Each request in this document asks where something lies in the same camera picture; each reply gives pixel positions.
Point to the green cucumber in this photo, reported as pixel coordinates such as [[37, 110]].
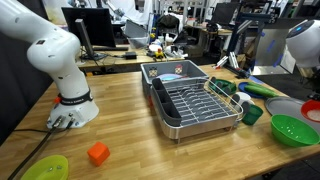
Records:
[[260, 91], [259, 86]]

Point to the left green cucumber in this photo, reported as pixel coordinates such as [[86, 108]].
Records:
[[259, 86]]

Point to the green plate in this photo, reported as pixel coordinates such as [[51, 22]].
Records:
[[223, 86]]

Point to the yellow rubber duck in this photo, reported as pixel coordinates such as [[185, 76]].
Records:
[[159, 54]]

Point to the round metal tray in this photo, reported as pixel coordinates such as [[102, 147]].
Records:
[[289, 106]]

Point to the grey dish rack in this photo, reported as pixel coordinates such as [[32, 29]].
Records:
[[193, 106]]

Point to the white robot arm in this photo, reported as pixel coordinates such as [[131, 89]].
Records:
[[53, 51]]

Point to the black computer monitor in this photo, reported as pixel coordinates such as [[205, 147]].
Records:
[[92, 26]]

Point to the right green cucumber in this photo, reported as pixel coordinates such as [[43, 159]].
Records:
[[260, 91]]

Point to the aluminium rail bracket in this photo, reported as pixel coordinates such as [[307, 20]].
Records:
[[230, 62]]

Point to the orange bowl with rice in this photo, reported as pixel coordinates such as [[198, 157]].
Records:
[[311, 110]]

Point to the orange cube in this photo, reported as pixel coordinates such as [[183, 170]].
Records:
[[98, 153]]

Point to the grey plastic bin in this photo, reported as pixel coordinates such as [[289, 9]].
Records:
[[167, 71]]

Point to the dark green cup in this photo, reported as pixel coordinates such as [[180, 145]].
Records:
[[251, 117]]

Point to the green plastic bowl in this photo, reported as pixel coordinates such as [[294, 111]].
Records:
[[293, 132]]

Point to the clear plastic storage box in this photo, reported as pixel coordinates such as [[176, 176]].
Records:
[[136, 34]]

